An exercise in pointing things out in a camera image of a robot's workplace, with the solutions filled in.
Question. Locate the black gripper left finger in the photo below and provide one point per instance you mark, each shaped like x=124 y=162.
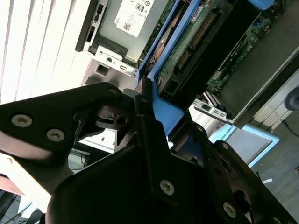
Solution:
x=58 y=109

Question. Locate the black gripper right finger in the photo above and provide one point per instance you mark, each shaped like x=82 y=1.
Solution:
x=232 y=177

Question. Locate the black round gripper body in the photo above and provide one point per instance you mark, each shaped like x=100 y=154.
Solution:
x=105 y=198

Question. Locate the hard disk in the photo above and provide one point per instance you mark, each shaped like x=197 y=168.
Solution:
x=217 y=46

